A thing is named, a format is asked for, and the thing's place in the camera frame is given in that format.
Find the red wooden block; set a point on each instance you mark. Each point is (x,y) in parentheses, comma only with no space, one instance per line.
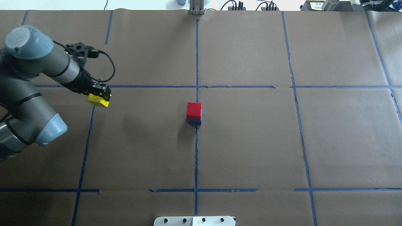
(194,111)

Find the yellow wooden block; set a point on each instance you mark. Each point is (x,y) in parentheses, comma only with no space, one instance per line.
(98,101)

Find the black power strip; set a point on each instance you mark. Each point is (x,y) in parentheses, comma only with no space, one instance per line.
(233,5)
(267,5)

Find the blue wooden block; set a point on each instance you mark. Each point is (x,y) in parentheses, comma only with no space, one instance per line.
(194,122)

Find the black power strip right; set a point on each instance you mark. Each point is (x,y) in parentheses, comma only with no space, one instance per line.
(267,5)

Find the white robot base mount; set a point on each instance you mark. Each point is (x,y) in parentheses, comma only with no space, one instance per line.
(195,221)

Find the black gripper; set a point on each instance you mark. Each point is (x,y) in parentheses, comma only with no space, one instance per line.
(82,83)

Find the black equipment with label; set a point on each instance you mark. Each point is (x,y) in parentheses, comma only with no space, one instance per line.
(351,5)

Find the blue tape grid lines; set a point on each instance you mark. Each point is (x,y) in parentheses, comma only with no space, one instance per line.
(301,121)

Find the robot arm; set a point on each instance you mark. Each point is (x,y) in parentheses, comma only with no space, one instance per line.
(30,118)

